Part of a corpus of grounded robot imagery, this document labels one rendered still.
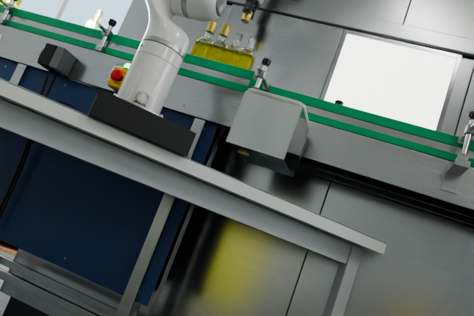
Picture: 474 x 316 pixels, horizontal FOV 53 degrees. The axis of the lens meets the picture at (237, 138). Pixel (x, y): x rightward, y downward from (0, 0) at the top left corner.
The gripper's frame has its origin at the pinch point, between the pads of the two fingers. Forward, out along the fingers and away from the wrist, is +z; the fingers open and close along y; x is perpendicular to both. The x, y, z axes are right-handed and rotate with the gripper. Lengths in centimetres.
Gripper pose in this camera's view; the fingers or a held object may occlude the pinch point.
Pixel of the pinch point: (249, 10)
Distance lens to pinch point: 184.8
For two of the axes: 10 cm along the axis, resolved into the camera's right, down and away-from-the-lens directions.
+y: -2.2, -2.8, -9.3
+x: 9.1, 2.8, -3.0
